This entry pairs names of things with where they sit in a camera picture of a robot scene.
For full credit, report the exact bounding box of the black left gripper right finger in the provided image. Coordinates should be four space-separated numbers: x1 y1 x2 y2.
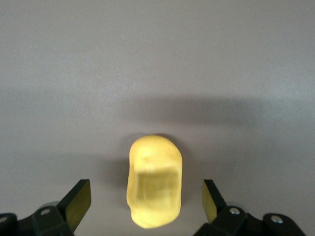
194 179 308 236

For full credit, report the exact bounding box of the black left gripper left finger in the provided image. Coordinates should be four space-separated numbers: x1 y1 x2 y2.
0 178 92 236

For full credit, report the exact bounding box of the yellow potato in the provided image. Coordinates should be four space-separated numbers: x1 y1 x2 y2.
126 134 183 230

